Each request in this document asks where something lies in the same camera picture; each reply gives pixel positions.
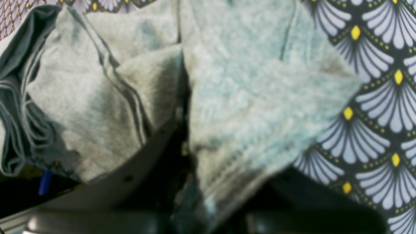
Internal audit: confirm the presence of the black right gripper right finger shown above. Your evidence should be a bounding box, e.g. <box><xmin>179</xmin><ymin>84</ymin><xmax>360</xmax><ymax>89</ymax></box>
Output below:
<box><xmin>224</xmin><ymin>167</ymin><xmax>387</xmax><ymax>234</ymax></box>

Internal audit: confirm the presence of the grey T-shirt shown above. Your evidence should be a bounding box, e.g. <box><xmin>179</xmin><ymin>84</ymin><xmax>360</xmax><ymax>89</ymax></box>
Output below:
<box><xmin>1</xmin><ymin>0</ymin><xmax>361</xmax><ymax>234</ymax></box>

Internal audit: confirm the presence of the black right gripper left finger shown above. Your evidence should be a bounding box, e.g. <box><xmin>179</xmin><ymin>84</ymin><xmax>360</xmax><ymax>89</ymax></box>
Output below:
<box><xmin>26</xmin><ymin>110</ymin><xmax>187</xmax><ymax>234</ymax></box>

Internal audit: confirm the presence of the fan-patterned tablecloth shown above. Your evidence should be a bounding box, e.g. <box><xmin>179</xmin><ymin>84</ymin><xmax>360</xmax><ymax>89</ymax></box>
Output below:
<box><xmin>1</xmin><ymin>0</ymin><xmax>415</xmax><ymax>234</ymax></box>

